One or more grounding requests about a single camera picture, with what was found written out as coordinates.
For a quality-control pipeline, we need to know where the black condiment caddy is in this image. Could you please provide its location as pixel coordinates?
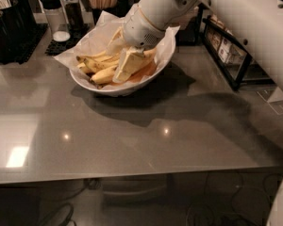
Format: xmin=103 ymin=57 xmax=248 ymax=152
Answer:
xmin=0 ymin=0 xmax=37 ymax=63

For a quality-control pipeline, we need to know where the back yellow banana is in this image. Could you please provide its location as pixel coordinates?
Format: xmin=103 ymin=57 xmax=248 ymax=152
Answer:
xmin=75 ymin=50 xmax=106 ymax=63

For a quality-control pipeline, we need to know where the white bowl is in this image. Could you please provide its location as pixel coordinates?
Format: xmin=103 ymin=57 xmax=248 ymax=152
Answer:
xmin=68 ymin=15 xmax=177 ymax=98

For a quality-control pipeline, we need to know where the black wire tea rack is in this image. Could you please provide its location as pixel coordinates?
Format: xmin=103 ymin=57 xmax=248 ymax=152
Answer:
xmin=202 ymin=15 xmax=274 ymax=90

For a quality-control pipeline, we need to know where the brown napkin dispenser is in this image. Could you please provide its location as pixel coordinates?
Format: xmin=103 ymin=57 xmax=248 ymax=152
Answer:
xmin=175 ymin=6 xmax=203 ymax=46

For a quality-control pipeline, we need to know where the sugar dispenser with black lid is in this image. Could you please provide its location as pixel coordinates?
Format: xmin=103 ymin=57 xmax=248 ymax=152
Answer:
xmin=40 ymin=0 xmax=71 ymax=42

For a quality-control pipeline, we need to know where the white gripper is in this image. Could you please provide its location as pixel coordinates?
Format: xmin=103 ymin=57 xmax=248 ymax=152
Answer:
xmin=106 ymin=7 xmax=165 ymax=84

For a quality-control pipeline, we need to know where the dark glass dispenser bottle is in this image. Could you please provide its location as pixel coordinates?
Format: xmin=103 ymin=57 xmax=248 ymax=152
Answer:
xmin=62 ymin=0 xmax=84 ymax=31

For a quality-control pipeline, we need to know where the white paper bowl liner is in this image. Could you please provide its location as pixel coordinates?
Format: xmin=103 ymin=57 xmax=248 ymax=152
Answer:
xmin=53 ymin=10 xmax=181 ymax=91

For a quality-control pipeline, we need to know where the spotted yellow banana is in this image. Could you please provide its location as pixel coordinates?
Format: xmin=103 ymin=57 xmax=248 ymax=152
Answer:
xmin=90 ymin=48 xmax=157 ymax=85

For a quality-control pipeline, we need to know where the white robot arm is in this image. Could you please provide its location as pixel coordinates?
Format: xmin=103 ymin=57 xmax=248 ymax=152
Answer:
xmin=107 ymin=0 xmax=283 ymax=92

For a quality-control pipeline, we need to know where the black rubber mat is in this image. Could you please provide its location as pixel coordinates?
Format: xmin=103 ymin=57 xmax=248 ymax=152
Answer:
xmin=45 ymin=24 xmax=90 ymax=56

